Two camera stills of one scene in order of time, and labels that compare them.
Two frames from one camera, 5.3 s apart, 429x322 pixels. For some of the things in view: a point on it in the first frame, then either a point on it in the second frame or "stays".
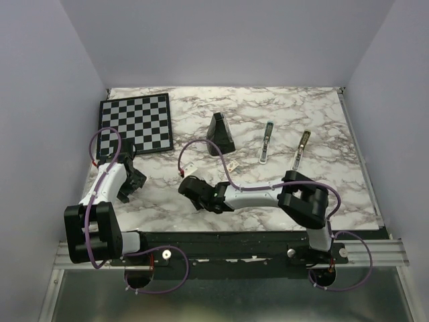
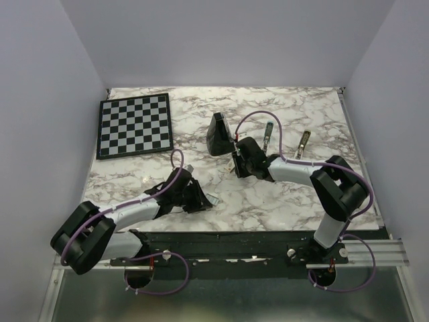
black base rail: [232, 254] stays
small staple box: [232, 165] stays
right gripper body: [200, 206] to [242, 168]
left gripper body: [130, 184] to [190, 202]
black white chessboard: [143, 120] stays
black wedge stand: [219, 132] stays
